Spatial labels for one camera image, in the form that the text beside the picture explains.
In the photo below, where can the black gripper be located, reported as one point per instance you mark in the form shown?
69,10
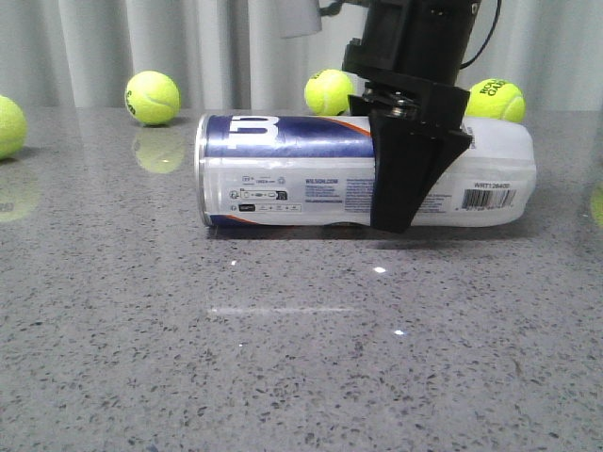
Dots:
416,136

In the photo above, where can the white blue tennis ball can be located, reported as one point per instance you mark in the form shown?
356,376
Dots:
315,171

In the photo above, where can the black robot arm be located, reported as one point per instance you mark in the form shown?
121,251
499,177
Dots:
409,55

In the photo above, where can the yellow Roland Garros tennis ball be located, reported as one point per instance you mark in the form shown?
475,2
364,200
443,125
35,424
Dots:
496,98

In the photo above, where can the yellow Wilson tennis ball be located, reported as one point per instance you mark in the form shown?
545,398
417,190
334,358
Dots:
327,92
152,98

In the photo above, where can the yellow tennis ball far left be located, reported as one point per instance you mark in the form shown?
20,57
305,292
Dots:
13,128

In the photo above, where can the white pleated curtain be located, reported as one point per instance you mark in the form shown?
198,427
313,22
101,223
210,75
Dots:
229,54

